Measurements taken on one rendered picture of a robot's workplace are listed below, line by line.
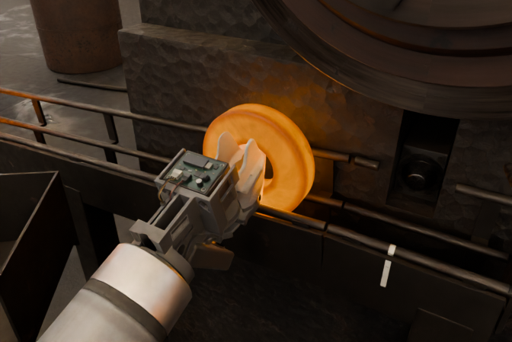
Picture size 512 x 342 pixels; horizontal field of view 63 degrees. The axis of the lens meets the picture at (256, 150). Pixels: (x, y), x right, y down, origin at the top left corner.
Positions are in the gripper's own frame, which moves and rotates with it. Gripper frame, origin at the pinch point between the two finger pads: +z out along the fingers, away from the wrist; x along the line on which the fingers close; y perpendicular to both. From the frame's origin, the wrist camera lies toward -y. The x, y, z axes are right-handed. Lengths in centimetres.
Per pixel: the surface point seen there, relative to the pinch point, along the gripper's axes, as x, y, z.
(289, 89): -1.8, 5.1, 7.2
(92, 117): 162, -101, 73
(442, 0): -20.1, 25.5, -5.8
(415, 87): -18.5, 14.6, -0.1
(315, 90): -5.4, 5.7, 7.4
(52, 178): 24.0, -0.4, -14.6
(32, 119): 190, -96, 55
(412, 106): -18.6, 12.8, -0.6
